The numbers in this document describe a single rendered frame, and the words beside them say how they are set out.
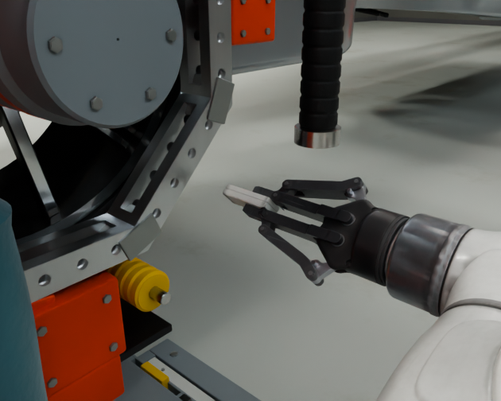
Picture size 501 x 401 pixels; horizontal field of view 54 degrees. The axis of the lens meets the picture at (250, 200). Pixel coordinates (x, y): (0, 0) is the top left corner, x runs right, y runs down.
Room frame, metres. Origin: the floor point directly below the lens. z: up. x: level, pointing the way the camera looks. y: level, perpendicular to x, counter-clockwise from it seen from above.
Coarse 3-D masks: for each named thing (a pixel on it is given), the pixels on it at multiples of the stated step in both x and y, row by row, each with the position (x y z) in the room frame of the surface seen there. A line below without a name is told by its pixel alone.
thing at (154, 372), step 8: (136, 360) 0.82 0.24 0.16; (144, 368) 0.78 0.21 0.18; (152, 368) 0.78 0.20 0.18; (152, 376) 0.77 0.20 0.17; (160, 376) 0.76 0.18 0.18; (168, 376) 0.76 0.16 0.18; (168, 384) 0.76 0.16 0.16; (176, 392) 0.74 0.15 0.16; (184, 392) 0.73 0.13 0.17; (184, 400) 0.70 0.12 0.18; (192, 400) 0.71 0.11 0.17
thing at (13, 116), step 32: (64, 128) 0.76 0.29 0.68; (96, 128) 0.63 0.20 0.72; (128, 128) 0.66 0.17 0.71; (32, 160) 0.56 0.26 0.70; (64, 160) 0.69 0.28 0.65; (96, 160) 0.66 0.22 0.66; (128, 160) 0.64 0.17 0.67; (0, 192) 0.65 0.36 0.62; (32, 192) 0.57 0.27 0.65; (64, 192) 0.62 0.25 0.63; (96, 192) 0.60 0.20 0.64; (32, 224) 0.55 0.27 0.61; (64, 224) 0.56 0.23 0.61
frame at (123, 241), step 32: (192, 0) 0.67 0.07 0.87; (224, 0) 0.66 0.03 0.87; (192, 32) 0.67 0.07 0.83; (224, 32) 0.66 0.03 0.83; (192, 64) 0.67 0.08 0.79; (224, 64) 0.65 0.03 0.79; (192, 96) 0.65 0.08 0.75; (224, 96) 0.65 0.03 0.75; (160, 128) 0.64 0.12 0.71; (192, 128) 0.61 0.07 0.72; (160, 160) 0.62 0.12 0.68; (192, 160) 0.61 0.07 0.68; (128, 192) 0.58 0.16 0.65; (160, 192) 0.57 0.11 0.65; (96, 224) 0.54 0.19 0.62; (128, 224) 0.54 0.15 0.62; (160, 224) 0.56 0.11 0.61; (32, 256) 0.48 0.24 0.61; (64, 256) 0.47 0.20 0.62; (96, 256) 0.49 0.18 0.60; (128, 256) 0.52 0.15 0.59; (32, 288) 0.44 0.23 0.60
